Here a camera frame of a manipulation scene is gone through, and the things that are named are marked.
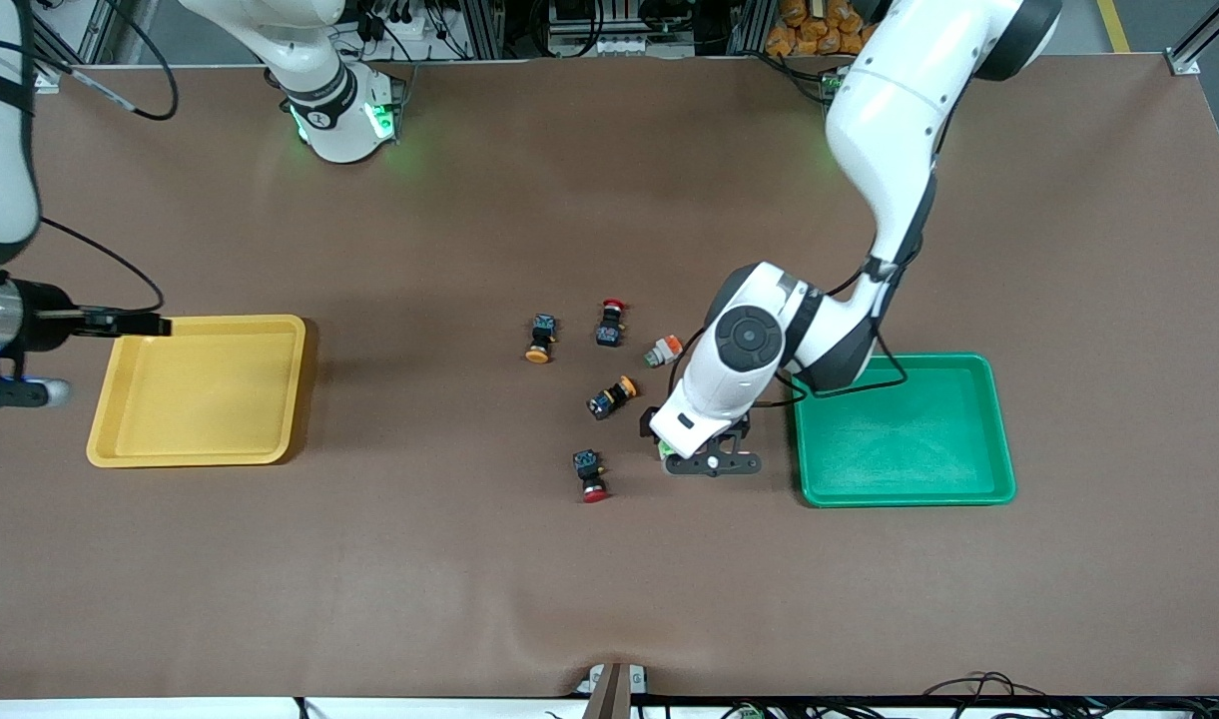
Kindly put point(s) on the green terminal connector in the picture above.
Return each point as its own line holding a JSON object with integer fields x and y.
{"x": 747, "y": 712}

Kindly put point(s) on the yellow button black blue base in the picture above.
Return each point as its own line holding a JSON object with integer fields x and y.
{"x": 541, "y": 330}

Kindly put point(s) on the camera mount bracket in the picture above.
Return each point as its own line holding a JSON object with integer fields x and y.
{"x": 614, "y": 689}

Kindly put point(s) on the green plastic tray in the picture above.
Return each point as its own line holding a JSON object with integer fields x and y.
{"x": 928, "y": 449}

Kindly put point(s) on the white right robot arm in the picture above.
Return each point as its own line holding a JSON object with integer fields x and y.
{"x": 0, "y": 150}

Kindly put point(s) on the yellow button clear base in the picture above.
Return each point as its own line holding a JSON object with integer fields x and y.
{"x": 609, "y": 399}

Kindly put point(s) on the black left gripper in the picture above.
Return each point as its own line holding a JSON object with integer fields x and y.
{"x": 645, "y": 421}

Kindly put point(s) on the green button white block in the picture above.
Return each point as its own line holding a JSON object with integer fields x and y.
{"x": 666, "y": 449}

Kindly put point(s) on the aluminium profile with bracket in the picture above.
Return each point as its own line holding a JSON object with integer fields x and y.
{"x": 1183, "y": 62}

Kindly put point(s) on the bag of orange items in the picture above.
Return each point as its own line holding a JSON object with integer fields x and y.
{"x": 819, "y": 30}

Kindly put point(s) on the aluminium frame structure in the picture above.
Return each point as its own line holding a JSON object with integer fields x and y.
{"x": 80, "y": 35}

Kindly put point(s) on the yellow plastic tray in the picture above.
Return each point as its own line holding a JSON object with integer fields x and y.
{"x": 200, "y": 399}

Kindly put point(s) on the aluminium frame post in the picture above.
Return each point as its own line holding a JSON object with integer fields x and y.
{"x": 487, "y": 30}
{"x": 751, "y": 28}

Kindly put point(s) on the red push button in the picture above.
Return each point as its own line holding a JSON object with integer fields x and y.
{"x": 609, "y": 330}
{"x": 589, "y": 467}

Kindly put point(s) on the green button orange block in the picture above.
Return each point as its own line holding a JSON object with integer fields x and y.
{"x": 664, "y": 351}

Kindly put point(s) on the brown table mat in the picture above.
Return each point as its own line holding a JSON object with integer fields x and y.
{"x": 609, "y": 599}

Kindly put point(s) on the white power strip with plugs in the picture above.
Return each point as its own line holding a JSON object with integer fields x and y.
{"x": 414, "y": 25}

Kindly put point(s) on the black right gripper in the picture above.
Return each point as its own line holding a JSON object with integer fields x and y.
{"x": 42, "y": 316}

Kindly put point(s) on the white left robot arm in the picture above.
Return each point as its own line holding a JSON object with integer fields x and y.
{"x": 889, "y": 120}

